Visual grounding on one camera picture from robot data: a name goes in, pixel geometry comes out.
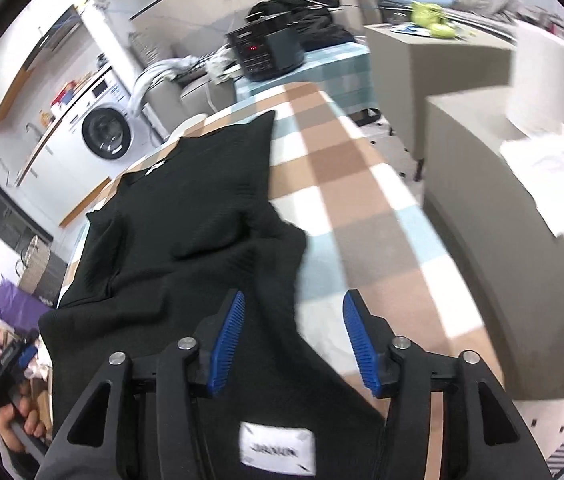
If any black pressure cooker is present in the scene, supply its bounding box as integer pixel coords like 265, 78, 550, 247
225, 15, 306, 82

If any wicker basket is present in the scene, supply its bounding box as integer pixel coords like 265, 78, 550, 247
17, 235, 53, 296

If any white kitchen counter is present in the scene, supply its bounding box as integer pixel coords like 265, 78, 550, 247
14, 62, 163, 228

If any light blue checkered cloth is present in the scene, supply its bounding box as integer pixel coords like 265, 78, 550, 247
234, 42, 375, 121

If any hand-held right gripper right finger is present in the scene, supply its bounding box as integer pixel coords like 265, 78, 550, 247
343, 290, 553, 480

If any green toy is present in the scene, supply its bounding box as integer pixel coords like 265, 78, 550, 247
409, 1, 458, 39

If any black ribbed knit top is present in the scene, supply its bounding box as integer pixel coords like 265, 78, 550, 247
37, 109, 388, 480

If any grey armchair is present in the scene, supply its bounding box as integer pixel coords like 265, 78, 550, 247
134, 30, 243, 136

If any white washing machine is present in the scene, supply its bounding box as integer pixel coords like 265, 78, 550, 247
69, 65, 158, 181

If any white wall cabinet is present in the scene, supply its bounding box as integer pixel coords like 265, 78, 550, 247
0, 5, 98, 133

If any checkered tablecloth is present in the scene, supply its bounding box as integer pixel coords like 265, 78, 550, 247
59, 81, 508, 480

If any black bag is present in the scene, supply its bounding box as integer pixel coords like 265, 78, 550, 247
247, 0, 358, 53

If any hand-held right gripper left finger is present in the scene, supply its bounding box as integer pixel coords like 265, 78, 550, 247
37, 290, 248, 480

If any purple bag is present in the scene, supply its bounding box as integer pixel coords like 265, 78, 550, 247
0, 282, 38, 333

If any person's left hand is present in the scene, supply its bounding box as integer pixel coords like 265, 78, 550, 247
0, 395, 50, 453

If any grey white cloth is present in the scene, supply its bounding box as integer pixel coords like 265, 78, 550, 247
129, 57, 198, 118

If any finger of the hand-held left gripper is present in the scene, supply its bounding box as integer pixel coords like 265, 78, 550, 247
9, 342, 39, 380

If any large grey ottoman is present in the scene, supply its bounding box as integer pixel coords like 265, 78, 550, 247
422, 85, 564, 401

